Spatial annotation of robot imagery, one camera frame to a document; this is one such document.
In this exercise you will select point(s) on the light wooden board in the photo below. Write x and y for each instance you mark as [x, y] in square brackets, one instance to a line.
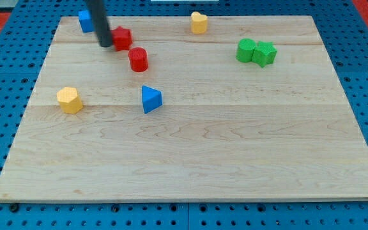
[226, 132]

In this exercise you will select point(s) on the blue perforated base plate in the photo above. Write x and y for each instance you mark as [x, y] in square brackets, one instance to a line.
[25, 40]

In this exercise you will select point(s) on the green star block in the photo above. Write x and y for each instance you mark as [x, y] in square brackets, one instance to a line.
[264, 54]

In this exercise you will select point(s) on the red cylinder block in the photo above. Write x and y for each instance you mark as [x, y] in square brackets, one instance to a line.
[138, 59]

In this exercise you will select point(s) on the blue cube block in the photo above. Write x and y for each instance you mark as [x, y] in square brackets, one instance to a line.
[85, 21]

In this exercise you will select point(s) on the green cylinder block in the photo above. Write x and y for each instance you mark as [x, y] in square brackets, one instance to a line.
[245, 50]

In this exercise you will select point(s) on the yellow heart block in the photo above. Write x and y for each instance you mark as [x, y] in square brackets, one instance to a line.
[198, 22]

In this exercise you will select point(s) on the blue triangle block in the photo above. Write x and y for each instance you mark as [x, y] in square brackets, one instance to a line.
[151, 99]

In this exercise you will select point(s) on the yellow hexagon block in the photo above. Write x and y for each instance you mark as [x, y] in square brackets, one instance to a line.
[69, 100]

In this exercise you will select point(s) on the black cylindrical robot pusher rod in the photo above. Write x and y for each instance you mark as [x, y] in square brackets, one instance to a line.
[98, 14]

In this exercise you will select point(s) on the red star block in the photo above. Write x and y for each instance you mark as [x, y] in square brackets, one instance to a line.
[121, 38]

